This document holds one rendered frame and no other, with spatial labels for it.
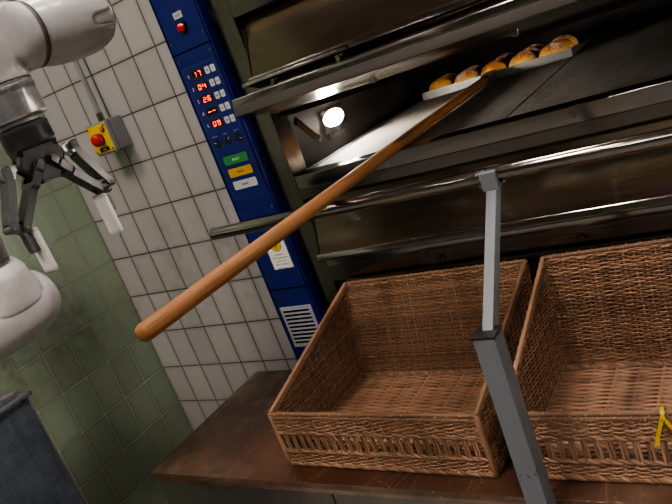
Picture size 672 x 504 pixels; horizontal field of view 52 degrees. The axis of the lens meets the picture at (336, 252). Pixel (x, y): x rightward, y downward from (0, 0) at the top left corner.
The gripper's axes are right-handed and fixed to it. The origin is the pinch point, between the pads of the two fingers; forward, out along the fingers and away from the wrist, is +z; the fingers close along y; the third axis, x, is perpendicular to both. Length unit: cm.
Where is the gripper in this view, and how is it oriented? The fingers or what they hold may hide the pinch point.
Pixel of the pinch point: (83, 244)
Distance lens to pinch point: 116.1
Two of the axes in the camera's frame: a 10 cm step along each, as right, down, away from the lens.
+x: 7.9, -1.3, -5.9
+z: 3.6, 8.9, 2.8
